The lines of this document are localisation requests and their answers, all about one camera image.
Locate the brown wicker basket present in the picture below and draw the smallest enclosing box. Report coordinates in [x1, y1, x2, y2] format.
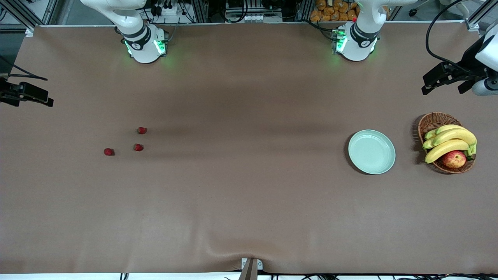
[418, 112, 476, 174]

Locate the yellow banana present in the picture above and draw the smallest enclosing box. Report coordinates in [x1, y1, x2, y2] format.
[425, 124, 466, 140]
[425, 139, 470, 164]
[423, 128, 477, 150]

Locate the white power strip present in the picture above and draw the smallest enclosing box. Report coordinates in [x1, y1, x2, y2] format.
[155, 3, 179, 17]

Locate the orange snack bag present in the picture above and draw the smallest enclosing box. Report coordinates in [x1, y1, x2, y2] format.
[310, 0, 360, 22]

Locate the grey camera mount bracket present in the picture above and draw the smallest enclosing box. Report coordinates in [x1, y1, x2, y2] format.
[240, 258, 263, 280]

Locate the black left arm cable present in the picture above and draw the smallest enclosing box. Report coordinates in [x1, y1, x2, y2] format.
[425, 0, 487, 75]

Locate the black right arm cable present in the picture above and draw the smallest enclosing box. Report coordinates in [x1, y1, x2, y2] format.
[0, 56, 48, 81]

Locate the red yellow apple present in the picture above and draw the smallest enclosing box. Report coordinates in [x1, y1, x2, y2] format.
[442, 150, 467, 169]

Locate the white terminal block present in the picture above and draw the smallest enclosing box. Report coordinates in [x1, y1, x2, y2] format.
[240, 14, 284, 23]

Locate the pale green round plate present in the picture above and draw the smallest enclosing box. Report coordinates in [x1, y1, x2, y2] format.
[348, 129, 396, 175]

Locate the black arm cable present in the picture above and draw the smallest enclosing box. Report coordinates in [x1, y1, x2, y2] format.
[0, 56, 48, 81]
[425, 0, 487, 75]

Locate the brown table cover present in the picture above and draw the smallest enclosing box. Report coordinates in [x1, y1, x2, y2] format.
[0, 21, 498, 275]

